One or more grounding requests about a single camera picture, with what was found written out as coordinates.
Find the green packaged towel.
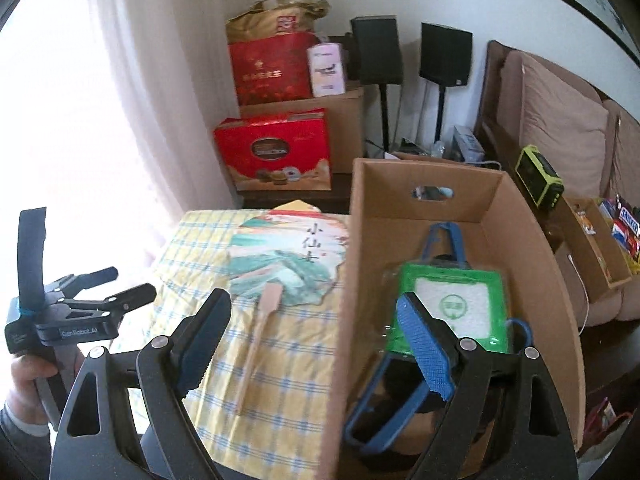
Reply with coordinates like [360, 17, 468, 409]
[383, 259, 511, 353]

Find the painted paper hand fan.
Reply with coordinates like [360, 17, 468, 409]
[228, 204, 348, 414]

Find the person's left hand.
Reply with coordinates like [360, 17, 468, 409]
[6, 354, 58, 426]

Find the yellow checkered tablecloth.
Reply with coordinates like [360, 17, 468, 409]
[106, 208, 352, 474]

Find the large cardboard box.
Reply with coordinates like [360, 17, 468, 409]
[319, 159, 585, 479]

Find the small cardboard tray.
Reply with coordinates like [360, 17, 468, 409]
[555, 197, 631, 302]

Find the green yellow device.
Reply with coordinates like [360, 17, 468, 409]
[515, 144, 564, 211]

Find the red collection gift box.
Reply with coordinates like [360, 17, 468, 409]
[213, 108, 332, 192]

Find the snickers candy package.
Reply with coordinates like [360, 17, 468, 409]
[612, 194, 639, 262]

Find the brown cardboard box stack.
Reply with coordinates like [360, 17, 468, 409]
[240, 81, 364, 174]

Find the beige sofa cushion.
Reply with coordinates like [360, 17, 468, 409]
[520, 54, 608, 197]

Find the red gift bag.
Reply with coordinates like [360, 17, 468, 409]
[229, 32, 318, 106]

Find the right black speaker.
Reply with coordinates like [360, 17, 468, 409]
[419, 23, 473, 142]

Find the black speaker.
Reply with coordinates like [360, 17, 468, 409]
[350, 15, 404, 152]
[419, 23, 473, 142]

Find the left black speaker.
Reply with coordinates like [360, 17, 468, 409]
[350, 15, 404, 152]

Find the pink white small box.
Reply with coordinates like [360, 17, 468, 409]
[307, 42, 346, 99]

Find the white curtain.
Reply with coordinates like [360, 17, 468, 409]
[93, 0, 241, 218]

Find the brown paper bag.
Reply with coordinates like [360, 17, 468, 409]
[226, 0, 331, 44]

